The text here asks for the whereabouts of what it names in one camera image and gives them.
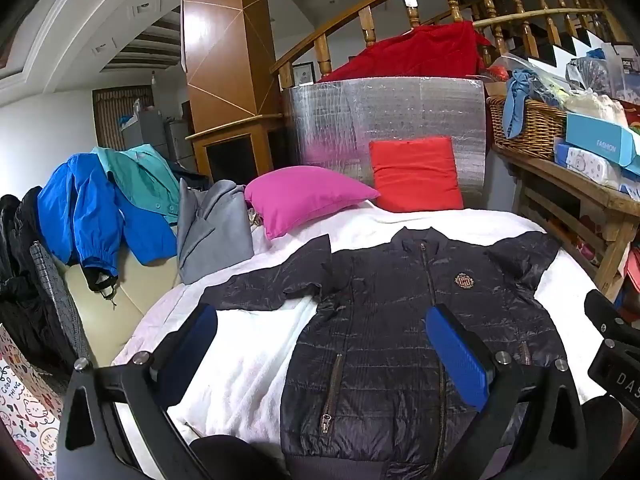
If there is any dark patterned plastic bag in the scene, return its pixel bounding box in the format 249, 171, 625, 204
567, 56, 613, 98

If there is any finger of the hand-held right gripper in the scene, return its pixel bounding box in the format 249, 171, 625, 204
584, 290, 640, 347

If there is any wooden side table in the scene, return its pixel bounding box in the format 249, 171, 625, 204
492, 142, 640, 301

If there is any red pillow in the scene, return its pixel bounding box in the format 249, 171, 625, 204
369, 136, 465, 213

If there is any silver foil insulation mat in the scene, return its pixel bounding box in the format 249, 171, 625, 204
282, 76, 488, 208

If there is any teal shirt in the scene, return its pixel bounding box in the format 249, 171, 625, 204
95, 144, 182, 226

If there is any small grey refrigerator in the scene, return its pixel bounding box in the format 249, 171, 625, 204
165, 120, 196, 171

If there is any wooden panelled column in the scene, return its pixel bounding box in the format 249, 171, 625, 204
182, 0, 283, 136

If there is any wooden cabinet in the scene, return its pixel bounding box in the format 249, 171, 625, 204
186, 114, 287, 186

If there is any blue jacket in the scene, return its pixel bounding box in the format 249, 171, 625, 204
37, 154, 178, 291

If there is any brown curtain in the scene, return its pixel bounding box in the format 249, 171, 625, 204
92, 85, 153, 151

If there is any white printed box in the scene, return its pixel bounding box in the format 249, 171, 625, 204
554, 141, 623, 187

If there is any printed paper gift bag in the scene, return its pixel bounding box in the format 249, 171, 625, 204
0, 325, 71, 480

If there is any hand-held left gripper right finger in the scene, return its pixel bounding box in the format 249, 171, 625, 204
424, 304, 589, 480

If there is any cream fabric bundle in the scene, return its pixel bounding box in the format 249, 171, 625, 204
565, 89, 628, 123

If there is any wicker basket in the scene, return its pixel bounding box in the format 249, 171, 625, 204
487, 95, 568, 162

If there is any large grey refrigerator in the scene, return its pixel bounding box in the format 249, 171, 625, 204
120, 110, 168, 153

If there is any red quilt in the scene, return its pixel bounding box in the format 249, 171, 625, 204
320, 21, 493, 83

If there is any wooden stair railing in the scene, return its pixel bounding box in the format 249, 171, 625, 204
270, 0, 631, 88

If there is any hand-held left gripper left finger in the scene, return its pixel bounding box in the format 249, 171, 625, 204
56, 304, 219, 480

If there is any light blue cardboard box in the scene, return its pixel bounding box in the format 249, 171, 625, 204
565, 112, 640, 177

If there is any grey coat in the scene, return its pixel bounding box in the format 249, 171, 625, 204
177, 177, 255, 285

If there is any dark navy puffer jacket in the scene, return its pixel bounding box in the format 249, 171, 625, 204
199, 226, 568, 480

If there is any black jacket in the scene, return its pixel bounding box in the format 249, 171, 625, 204
0, 186, 81, 376

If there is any white fleece blanket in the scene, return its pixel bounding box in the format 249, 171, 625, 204
112, 200, 621, 461

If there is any blue cloth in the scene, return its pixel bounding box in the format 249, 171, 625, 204
502, 69, 548, 140

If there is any pink pillow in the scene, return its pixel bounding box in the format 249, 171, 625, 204
244, 165, 382, 241

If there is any beige sofa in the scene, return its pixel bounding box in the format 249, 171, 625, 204
60, 255, 183, 366

